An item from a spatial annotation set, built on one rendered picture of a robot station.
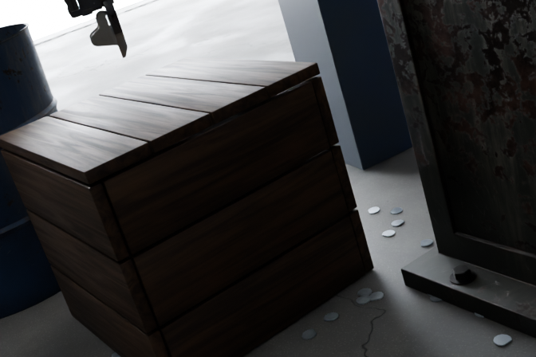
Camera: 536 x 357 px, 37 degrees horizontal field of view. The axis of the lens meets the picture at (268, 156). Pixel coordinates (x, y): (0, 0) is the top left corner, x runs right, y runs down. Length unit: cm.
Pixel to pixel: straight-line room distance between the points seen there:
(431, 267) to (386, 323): 11
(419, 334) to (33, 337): 69
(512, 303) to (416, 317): 14
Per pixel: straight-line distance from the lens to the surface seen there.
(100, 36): 146
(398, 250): 131
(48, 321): 150
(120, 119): 118
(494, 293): 110
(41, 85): 158
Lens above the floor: 62
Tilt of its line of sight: 19 degrees down
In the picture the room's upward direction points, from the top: 17 degrees counter-clockwise
